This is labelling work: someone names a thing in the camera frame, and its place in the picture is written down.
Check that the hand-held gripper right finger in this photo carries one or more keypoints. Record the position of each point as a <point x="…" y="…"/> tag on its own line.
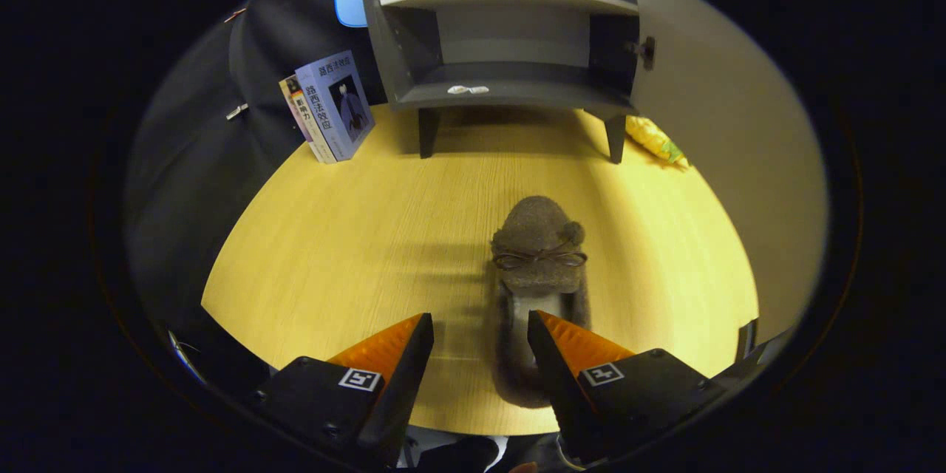
<point x="565" y="399"/>

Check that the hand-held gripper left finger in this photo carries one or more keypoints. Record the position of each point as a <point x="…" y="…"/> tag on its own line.
<point x="395" y="399"/>

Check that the brown fuzzy slipper shoe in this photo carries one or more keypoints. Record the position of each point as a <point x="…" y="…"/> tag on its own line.
<point x="536" y="229"/>

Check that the yellow plush toy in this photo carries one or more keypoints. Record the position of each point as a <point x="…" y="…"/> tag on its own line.
<point x="650" y="137"/>

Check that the blue book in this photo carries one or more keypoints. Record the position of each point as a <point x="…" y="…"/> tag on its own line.
<point x="340" y="103"/>

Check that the black backdrop cloth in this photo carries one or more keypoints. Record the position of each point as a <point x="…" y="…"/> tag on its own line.
<point x="192" y="162"/>

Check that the silver clip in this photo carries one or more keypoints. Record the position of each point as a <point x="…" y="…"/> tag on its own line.
<point x="236" y="111"/>

